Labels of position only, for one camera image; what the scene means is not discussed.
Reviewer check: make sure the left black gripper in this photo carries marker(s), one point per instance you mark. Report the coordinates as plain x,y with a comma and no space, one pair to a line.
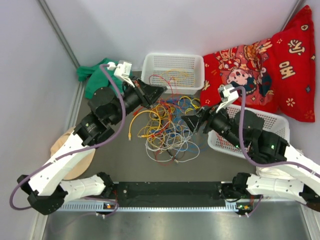
148,94

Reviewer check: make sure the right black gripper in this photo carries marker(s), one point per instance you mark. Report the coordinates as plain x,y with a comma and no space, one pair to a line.
194,121

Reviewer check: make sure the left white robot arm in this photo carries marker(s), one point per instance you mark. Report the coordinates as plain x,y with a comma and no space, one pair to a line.
47,189

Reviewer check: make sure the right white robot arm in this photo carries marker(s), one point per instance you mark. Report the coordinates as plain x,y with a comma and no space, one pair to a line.
263,149

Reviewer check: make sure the white basket at right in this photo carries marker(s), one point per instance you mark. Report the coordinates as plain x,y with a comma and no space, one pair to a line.
272,123

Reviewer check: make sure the white basket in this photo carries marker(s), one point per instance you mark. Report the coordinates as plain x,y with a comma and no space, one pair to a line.
181,73
272,123

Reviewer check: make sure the white basket at back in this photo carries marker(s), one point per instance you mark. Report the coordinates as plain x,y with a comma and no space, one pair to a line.
181,73

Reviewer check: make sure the green cloth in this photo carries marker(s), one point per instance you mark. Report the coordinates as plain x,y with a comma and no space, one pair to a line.
94,78

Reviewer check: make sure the red patterned cloth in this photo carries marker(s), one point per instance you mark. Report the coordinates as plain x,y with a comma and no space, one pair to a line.
278,73

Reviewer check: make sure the white cloth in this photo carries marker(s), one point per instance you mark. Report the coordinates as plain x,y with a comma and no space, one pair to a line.
271,172

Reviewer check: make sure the beige cloth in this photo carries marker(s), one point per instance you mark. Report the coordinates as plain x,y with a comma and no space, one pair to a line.
81,166

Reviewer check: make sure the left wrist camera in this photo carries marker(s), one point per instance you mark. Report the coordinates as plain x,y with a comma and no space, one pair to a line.
122,71

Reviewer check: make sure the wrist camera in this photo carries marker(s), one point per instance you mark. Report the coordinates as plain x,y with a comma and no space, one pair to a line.
122,71
228,95

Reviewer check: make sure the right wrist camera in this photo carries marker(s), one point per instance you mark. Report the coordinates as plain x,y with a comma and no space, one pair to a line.
228,95

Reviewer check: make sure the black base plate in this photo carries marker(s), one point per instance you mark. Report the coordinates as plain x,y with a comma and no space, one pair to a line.
173,194

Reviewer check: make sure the grey slotted cable duct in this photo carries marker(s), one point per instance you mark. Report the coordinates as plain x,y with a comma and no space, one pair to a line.
105,206

